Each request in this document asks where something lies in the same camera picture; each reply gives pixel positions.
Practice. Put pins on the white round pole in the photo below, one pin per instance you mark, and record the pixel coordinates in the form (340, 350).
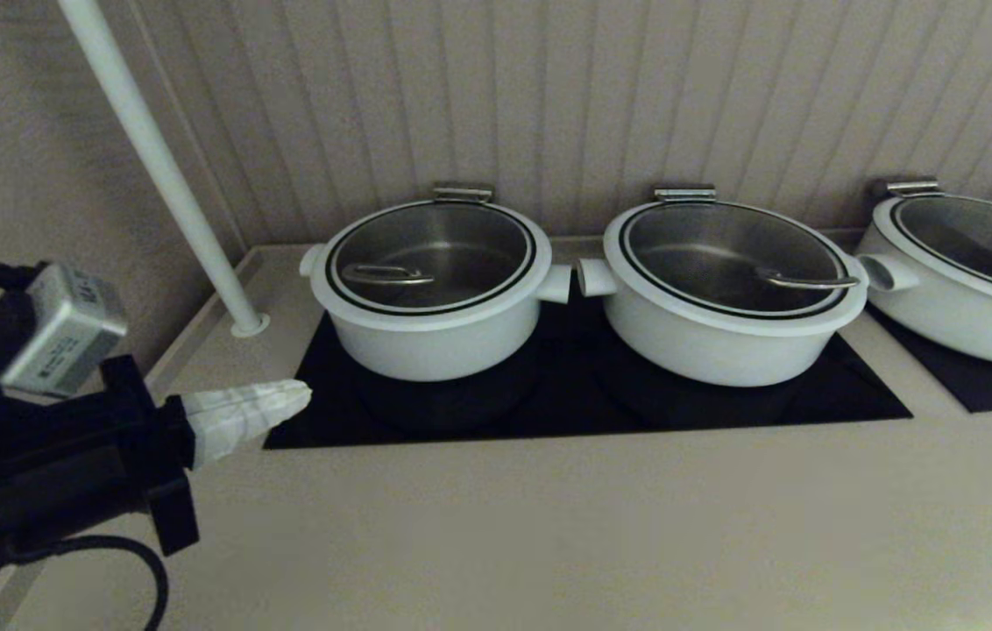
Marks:
(154, 158)

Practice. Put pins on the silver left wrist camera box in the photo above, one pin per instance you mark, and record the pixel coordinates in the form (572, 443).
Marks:
(58, 337)

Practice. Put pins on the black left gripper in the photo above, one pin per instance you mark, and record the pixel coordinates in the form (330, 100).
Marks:
(93, 473)

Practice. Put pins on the small black glass cooktop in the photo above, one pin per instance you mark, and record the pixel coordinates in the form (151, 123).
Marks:
(987, 386)

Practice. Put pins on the wide black glass cooktop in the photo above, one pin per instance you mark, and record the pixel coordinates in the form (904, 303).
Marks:
(566, 407)

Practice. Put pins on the white pot with steel inside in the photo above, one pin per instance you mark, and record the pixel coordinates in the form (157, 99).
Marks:
(724, 355)
(943, 324)

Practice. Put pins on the steel lid bracket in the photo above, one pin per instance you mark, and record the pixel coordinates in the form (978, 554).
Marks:
(685, 194)
(463, 193)
(912, 187)

